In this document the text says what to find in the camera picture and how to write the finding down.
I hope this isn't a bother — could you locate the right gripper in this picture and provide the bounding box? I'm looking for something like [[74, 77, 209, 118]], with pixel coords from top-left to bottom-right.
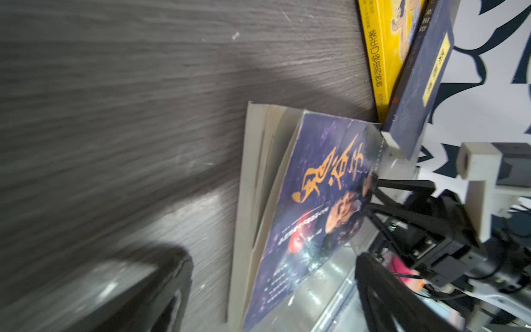
[[365, 178, 530, 291]]

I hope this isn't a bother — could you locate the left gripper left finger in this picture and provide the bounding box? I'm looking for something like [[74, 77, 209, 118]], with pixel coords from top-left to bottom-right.
[[67, 248, 194, 331]]

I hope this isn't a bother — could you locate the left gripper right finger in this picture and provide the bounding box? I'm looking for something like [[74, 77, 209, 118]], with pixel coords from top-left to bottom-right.
[[355, 253, 456, 331]]

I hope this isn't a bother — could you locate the purple portrait book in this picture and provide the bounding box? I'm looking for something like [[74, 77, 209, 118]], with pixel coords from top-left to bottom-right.
[[227, 102, 384, 331]]

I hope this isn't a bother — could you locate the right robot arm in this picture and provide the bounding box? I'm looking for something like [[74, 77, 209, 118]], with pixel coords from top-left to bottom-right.
[[364, 179, 530, 323]]

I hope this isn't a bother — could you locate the blue book yellow label upper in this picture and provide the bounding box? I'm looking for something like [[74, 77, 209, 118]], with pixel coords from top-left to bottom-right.
[[381, 1, 460, 159]]

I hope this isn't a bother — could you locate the small yellow cartoon book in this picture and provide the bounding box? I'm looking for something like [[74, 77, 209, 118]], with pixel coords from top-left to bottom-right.
[[357, 0, 427, 123]]

